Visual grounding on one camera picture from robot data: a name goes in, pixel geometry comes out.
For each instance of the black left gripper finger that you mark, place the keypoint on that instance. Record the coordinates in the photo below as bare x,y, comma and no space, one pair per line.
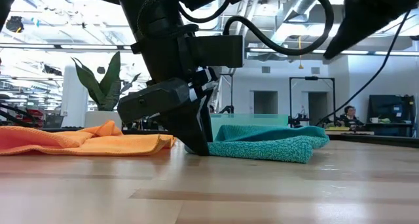
190,129
207,119

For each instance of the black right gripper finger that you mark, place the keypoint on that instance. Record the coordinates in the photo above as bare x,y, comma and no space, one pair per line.
353,27

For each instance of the teal microfiber towel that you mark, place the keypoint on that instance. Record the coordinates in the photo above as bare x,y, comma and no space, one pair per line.
271,145

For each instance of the orange microfiber towel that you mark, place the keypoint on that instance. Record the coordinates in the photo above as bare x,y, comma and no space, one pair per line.
82,142

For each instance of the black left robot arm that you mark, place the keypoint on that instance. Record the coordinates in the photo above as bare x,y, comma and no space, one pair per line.
147,27

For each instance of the teal translucent plastic basket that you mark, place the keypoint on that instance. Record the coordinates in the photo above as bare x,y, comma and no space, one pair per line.
248,119

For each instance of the green snake plant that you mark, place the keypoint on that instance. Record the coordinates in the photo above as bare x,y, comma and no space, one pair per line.
108,86

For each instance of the white plant pot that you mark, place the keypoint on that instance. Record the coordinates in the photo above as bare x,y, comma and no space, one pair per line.
103,119

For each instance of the person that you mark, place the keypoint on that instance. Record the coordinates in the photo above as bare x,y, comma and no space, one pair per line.
350,116

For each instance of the white mug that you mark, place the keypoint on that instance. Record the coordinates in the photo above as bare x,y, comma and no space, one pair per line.
374,120

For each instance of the black robot station frame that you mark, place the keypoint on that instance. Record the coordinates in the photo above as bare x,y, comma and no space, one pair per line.
226,74
311,78

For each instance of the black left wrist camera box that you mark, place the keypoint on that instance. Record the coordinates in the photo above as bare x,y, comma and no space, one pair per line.
216,50

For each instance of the black ceiling camera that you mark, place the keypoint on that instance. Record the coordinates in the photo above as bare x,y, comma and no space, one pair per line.
14,24

